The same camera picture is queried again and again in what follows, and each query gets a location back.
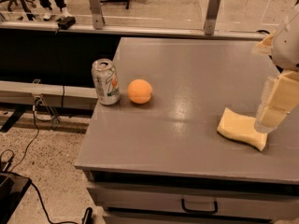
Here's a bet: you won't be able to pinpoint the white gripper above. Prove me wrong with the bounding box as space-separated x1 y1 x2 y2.
252 5 299 133

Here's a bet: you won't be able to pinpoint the orange fruit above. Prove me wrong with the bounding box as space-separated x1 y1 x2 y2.
127 79 152 104

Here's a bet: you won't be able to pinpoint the yellow sponge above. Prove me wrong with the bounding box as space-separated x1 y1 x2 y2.
217 108 267 151

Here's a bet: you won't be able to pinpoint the silver soda can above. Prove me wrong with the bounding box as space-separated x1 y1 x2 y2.
92 59 120 105

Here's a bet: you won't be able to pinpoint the black power adapter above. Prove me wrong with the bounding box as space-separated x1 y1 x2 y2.
58 17 76 30

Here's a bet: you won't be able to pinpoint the person legs with white shoes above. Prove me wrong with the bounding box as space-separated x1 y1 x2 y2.
32 0 73 21

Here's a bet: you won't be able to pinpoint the black box on floor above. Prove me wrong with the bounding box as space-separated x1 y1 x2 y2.
0 173 32 224

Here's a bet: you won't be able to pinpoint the right metal bracket post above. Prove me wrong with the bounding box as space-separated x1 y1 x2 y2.
204 0 221 35

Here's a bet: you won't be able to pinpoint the metal bracket post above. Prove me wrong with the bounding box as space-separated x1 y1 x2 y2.
204 0 221 35
89 0 105 30

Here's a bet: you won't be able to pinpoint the left metal bracket post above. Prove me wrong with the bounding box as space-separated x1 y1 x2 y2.
89 0 105 30

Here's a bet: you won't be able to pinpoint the grey drawer with black handle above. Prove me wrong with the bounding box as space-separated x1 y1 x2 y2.
87 182 299 221

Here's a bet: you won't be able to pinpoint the black floor cable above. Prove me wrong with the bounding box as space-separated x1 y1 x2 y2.
0 84 78 224

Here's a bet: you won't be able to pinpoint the grey metal rail beam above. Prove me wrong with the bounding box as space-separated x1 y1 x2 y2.
0 81 97 110

